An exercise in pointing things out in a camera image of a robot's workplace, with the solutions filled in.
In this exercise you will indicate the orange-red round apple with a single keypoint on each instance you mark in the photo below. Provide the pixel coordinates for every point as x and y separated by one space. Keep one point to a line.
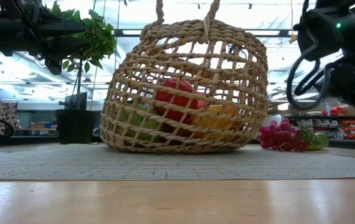
177 85

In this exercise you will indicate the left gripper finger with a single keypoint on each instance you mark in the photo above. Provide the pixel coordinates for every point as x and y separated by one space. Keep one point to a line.
62 46
59 27

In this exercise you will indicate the small blue box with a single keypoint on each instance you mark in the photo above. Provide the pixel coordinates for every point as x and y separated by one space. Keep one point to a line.
49 125

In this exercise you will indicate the small brown cardboard box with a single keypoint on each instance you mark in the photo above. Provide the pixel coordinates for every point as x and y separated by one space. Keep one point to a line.
37 125

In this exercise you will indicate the green leafy indoor tree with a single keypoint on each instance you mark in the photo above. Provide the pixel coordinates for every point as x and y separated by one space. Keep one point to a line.
99 34

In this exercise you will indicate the yellow-orange fruit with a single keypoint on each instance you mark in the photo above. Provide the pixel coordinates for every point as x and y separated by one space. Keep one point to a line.
218 122

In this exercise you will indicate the black plant pot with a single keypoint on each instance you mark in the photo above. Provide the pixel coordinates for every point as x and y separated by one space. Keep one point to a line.
76 126

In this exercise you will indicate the dark hanging device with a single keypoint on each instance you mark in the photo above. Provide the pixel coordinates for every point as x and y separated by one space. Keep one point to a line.
233 53

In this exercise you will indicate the small green fruit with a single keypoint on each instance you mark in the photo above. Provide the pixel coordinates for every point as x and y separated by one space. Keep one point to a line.
320 141

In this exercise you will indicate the white cabinet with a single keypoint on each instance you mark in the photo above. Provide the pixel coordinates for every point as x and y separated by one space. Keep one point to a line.
272 119

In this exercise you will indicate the black shelf table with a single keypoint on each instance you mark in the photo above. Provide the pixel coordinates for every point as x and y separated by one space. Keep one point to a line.
320 117

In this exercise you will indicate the black frame rail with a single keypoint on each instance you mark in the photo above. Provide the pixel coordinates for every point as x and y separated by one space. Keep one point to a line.
25 140

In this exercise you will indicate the grey woven placemat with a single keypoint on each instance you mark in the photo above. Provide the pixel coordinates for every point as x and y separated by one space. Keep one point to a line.
71 165

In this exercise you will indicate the black monitor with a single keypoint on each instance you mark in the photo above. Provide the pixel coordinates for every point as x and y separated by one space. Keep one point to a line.
83 101

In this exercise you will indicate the blue bottle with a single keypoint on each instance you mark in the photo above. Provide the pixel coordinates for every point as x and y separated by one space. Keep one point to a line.
328 109

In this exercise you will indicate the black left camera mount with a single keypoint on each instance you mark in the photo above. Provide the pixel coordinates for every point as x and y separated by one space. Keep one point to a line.
53 67

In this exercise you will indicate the purple grape bunch with leaf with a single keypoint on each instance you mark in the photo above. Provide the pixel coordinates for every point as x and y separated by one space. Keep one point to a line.
274 135

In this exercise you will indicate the red object on shelf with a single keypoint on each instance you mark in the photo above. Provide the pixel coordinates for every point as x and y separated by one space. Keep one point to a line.
336 111

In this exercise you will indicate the floral patterned chair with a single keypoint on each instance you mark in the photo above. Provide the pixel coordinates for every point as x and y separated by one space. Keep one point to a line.
0 113

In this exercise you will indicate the yellow hanging plug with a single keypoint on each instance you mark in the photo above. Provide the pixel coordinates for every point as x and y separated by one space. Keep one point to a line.
292 39

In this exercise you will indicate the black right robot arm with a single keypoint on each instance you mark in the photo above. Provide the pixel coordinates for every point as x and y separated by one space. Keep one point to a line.
327 28

